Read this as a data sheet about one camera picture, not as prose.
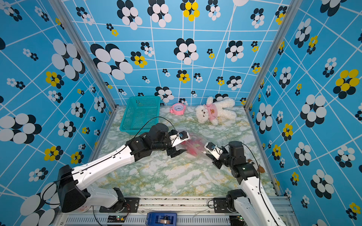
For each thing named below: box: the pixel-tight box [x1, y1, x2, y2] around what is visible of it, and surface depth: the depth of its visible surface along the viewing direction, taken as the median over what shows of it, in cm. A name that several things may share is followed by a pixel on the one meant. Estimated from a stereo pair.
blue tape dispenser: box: [145, 211, 178, 226], surface depth 67 cm
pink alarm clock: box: [169, 103, 187, 116], surface depth 118 cm
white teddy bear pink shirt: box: [195, 96, 238, 126], surface depth 109 cm
